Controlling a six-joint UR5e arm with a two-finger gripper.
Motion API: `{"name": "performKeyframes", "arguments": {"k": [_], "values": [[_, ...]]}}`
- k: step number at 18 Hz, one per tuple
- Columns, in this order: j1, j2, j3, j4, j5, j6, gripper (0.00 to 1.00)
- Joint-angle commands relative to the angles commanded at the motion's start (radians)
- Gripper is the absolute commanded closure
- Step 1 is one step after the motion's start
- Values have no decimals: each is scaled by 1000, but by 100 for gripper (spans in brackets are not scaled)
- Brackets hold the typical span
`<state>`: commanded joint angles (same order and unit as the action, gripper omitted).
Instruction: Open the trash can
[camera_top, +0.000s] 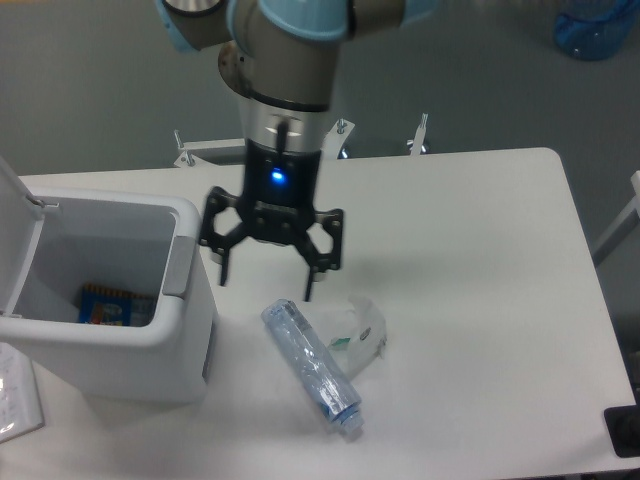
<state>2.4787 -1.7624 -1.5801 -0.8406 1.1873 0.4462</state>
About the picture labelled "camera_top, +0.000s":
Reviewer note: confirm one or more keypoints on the white metal frame right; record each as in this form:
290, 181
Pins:
620, 228

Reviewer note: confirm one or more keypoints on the clear plastic water bottle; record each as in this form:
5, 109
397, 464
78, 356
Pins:
310, 360

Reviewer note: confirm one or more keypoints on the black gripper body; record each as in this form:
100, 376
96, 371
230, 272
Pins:
276, 203

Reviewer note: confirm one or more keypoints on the black device at table edge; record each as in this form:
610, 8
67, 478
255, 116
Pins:
623, 426

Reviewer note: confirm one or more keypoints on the clear crumpled plastic packaging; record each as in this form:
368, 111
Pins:
361, 336

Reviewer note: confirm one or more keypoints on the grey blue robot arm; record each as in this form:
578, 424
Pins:
284, 60

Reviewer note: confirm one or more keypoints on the blue snack wrapper in bin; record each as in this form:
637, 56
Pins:
100, 305

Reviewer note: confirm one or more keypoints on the white plastic trash can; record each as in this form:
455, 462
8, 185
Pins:
54, 241

